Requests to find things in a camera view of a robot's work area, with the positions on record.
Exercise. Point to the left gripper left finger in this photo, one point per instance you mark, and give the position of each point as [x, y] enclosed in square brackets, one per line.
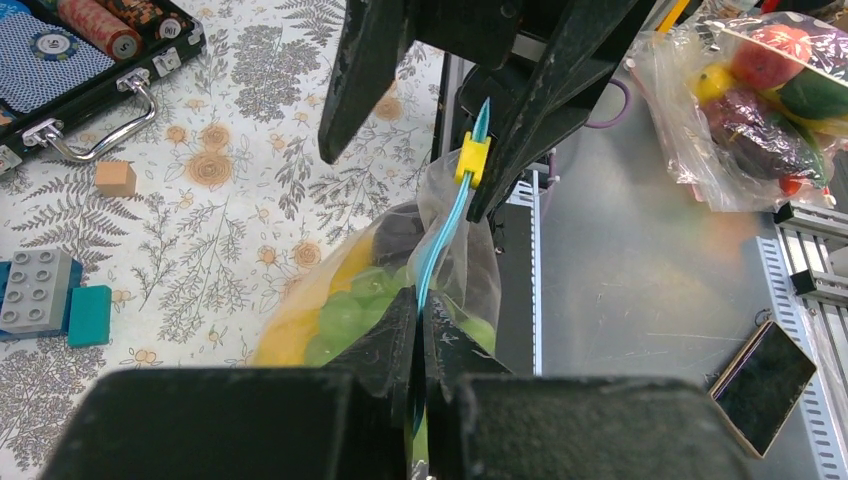
[218, 424]

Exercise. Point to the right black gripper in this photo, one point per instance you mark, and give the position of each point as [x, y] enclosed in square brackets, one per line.
[582, 43]

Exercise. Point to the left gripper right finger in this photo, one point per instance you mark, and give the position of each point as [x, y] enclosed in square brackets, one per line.
[486, 422]

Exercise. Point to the clear zip top bag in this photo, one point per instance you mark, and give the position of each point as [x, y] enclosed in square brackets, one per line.
[442, 205]

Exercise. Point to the yellow fake banana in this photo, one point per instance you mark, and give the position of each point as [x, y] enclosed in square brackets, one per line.
[287, 334]

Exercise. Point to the green fake grapes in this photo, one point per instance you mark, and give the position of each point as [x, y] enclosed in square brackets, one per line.
[348, 315]

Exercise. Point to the purple fake eggplant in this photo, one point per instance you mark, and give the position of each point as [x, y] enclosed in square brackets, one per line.
[467, 271]

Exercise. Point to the yellow zipper slider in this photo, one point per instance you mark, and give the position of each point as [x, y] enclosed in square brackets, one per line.
[472, 160]

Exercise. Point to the black smartphone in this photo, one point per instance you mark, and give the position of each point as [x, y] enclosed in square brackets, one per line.
[761, 386]

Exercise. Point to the teal toy block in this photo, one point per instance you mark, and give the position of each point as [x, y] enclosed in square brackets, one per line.
[90, 316]

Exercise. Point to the blue toy brick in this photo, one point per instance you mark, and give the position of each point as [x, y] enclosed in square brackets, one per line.
[6, 298]

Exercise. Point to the small wooden cube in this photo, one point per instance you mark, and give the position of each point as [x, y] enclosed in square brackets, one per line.
[115, 179]

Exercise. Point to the grey lego brick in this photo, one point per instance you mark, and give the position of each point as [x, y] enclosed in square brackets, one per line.
[36, 291]

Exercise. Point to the black poker chip case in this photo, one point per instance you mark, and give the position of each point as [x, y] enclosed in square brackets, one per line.
[66, 62]

